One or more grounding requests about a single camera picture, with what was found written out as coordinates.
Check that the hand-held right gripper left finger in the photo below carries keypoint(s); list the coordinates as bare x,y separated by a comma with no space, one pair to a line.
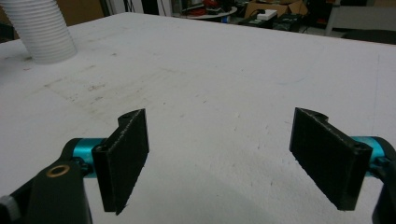
121,168

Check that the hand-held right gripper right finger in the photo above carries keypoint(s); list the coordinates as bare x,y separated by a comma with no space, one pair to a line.
330,161

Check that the black equipment case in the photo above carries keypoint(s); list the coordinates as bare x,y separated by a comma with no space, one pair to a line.
288,22

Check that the stack of ribbed plastic cups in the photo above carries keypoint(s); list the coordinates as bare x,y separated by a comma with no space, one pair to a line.
43,31

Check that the cardboard box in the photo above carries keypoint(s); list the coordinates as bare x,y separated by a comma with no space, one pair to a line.
286,7

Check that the brown wooden board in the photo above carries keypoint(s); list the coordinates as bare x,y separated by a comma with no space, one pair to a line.
81,11

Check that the round white table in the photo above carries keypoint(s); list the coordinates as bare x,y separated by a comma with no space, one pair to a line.
218,14

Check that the red item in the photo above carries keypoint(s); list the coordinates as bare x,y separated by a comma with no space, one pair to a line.
210,3

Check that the white metal frame table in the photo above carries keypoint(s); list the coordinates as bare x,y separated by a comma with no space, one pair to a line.
358,17

